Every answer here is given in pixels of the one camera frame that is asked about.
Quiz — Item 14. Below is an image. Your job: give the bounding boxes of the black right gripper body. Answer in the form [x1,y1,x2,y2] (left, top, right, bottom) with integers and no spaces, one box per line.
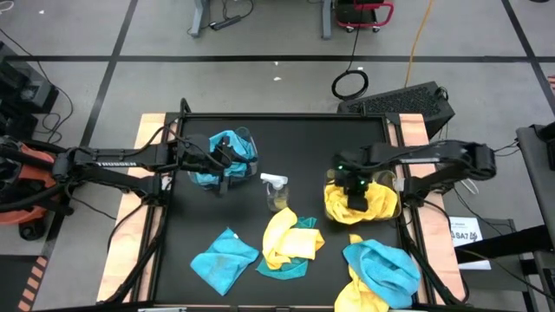
[332,149,382,196]

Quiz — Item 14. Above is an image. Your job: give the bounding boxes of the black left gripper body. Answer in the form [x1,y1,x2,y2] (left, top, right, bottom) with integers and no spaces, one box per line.
[177,133,226,174]

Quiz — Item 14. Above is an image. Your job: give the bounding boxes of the teal microfiber towel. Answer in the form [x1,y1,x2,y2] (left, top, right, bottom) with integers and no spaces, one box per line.
[255,216,319,281]

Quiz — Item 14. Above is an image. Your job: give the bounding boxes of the clear plastic basket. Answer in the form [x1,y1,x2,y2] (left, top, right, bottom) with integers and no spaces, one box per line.
[323,167,403,225]
[186,126,260,192]

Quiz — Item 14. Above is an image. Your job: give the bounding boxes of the clear spray bottle white trigger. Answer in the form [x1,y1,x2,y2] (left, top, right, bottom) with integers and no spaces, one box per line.
[258,172,291,213]

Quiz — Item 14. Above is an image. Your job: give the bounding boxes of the black table mat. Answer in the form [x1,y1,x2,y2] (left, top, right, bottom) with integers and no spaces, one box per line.
[153,117,434,307]

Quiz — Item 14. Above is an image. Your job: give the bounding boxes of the black perforated computer case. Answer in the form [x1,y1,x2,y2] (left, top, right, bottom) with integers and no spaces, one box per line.
[336,81,456,140]

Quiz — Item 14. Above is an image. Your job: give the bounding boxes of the white paper sign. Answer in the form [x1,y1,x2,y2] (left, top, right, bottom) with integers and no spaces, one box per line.
[448,216,493,271]

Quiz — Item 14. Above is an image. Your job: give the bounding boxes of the black power strip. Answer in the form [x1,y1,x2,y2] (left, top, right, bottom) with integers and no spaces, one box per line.
[209,15,243,32]

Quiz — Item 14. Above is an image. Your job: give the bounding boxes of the grey desk leg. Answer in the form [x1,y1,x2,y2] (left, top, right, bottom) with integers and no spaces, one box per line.
[320,0,334,41]
[189,0,211,39]

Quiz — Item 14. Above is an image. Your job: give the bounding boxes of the black stand beam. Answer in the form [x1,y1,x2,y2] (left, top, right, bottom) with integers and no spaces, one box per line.
[454,224,555,312]

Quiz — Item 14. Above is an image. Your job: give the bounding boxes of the red wheeled cart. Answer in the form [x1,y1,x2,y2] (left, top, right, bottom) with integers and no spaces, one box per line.
[336,0,395,34]

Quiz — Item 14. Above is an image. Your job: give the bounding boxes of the grey side table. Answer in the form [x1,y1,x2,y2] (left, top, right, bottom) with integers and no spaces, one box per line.
[514,122,555,244]

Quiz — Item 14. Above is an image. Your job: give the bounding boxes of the orange shop vacuum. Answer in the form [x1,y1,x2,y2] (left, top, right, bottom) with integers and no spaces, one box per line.
[0,134,60,242]

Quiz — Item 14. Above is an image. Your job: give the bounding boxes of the black equipment box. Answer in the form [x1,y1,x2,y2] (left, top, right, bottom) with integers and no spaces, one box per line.
[0,41,61,140]

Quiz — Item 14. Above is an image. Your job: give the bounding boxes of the black aluminium table frame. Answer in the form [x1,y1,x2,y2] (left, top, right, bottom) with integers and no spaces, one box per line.
[103,97,468,312]

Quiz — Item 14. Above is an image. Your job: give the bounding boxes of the black coiled cable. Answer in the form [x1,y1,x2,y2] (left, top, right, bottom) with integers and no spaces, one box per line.
[330,25,370,101]

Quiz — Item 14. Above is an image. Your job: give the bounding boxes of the yellow extension cable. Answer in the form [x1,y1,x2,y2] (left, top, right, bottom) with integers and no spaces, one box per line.
[403,0,436,88]

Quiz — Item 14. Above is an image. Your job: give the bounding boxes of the black vacuum hose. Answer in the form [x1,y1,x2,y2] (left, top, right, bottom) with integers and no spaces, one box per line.
[0,137,83,214]

